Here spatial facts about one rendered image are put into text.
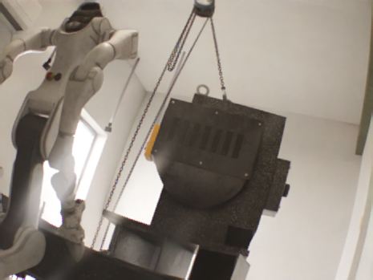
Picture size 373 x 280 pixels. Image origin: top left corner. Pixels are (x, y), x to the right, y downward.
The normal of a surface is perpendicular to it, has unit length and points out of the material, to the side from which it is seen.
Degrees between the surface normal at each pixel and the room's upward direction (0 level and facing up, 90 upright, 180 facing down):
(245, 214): 90
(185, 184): 90
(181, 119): 90
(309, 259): 90
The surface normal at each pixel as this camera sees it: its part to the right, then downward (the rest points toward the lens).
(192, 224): -0.07, -0.40
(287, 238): -0.27, -0.44
